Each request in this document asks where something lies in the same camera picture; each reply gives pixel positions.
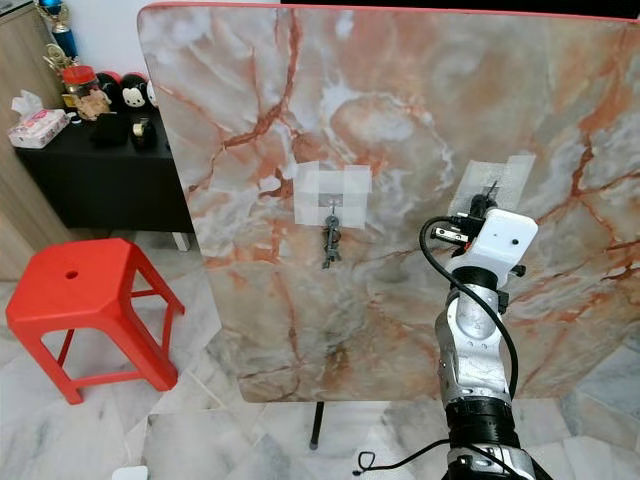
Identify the black mouse plush toy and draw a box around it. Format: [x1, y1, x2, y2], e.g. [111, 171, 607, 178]
[94, 71, 124, 107]
[119, 72, 152, 112]

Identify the red plastic stool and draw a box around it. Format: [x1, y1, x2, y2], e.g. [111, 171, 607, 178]
[5, 237, 187, 407]

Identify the red-lidded snack jar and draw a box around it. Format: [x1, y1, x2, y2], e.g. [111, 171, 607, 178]
[61, 64, 97, 107]

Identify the black low sideboard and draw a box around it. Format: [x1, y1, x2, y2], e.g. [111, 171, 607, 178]
[14, 107, 197, 251]

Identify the black wallet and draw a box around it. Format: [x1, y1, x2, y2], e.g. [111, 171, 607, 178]
[89, 117, 127, 150]

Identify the light wooden cabinet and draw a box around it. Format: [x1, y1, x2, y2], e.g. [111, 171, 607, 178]
[0, 4, 63, 267]

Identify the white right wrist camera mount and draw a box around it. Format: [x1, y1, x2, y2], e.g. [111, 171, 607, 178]
[454, 207, 540, 292]

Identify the pink tissue pack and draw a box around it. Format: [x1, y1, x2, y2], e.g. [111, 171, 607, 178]
[7, 89, 72, 150]

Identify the marble pattern folding table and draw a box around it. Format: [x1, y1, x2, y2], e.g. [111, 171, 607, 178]
[137, 2, 640, 405]

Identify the blue trophy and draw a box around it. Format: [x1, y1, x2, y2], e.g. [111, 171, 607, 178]
[36, 0, 80, 59]

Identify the translucent tape patch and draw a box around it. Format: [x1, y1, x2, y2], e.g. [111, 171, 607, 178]
[459, 154, 537, 217]
[291, 161, 372, 230]

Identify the black tape dispenser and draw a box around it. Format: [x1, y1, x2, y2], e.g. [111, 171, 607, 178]
[129, 116, 157, 152]

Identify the black cable on floor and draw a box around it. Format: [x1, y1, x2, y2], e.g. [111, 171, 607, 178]
[352, 439, 463, 477]

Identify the black table leg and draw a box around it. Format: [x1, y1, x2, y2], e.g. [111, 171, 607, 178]
[311, 401, 327, 450]

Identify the metal key bunch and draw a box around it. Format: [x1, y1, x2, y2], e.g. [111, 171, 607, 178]
[319, 214, 347, 270]

